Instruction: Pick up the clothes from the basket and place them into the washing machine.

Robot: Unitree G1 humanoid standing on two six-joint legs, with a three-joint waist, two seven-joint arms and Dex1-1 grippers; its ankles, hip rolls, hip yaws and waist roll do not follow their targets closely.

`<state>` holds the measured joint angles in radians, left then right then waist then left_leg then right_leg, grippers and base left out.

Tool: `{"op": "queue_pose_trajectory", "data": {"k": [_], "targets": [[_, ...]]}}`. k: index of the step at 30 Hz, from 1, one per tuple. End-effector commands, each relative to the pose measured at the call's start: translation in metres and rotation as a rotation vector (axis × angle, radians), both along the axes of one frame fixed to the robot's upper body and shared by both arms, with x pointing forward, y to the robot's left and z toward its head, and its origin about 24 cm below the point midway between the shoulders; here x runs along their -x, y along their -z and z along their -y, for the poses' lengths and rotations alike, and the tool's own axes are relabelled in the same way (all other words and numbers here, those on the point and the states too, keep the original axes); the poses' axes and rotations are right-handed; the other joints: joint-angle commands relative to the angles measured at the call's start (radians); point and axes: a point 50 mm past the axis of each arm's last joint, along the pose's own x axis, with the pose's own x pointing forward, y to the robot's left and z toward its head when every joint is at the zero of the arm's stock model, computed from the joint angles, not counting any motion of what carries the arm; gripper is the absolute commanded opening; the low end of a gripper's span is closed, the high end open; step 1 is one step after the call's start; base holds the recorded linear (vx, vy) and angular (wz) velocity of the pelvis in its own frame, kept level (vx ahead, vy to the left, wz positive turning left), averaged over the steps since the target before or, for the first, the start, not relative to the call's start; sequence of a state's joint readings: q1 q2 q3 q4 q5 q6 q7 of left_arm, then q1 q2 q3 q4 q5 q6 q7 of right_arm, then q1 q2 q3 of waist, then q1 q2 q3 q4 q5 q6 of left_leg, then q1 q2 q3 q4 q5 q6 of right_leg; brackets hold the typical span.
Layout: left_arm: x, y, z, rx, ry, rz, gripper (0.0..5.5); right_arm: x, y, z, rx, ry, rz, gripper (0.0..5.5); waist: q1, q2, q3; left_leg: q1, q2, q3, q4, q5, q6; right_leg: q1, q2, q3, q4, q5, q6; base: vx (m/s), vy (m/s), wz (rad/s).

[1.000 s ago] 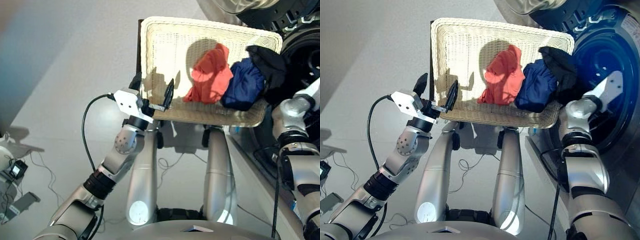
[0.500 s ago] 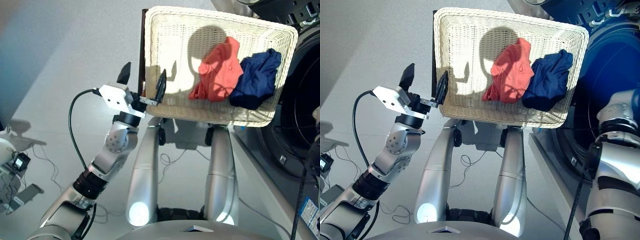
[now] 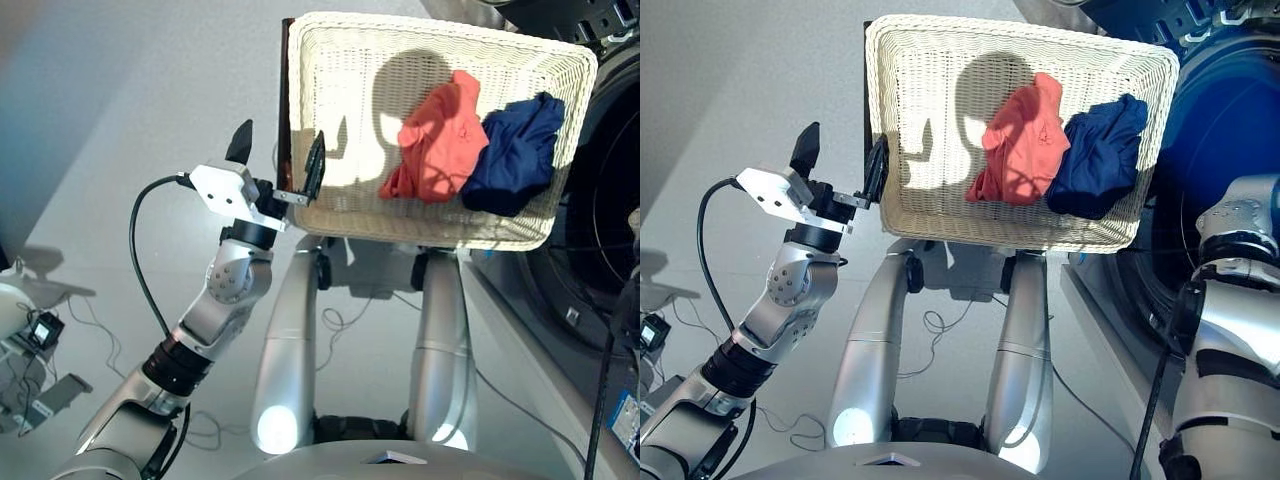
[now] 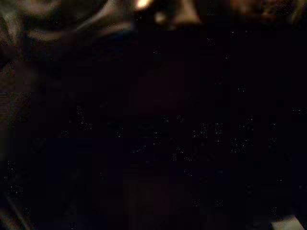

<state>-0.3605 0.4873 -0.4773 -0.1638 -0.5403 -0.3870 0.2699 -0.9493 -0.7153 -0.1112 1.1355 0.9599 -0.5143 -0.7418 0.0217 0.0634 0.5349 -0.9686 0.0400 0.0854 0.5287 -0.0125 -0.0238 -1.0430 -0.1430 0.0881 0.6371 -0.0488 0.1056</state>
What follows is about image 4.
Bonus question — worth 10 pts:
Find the black garment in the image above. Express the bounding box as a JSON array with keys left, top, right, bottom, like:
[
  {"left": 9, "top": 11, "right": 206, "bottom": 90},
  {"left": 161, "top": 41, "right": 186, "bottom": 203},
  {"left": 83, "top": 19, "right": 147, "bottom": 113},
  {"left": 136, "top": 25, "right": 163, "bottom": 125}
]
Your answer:
[{"left": 0, "top": 0, "right": 307, "bottom": 230}]

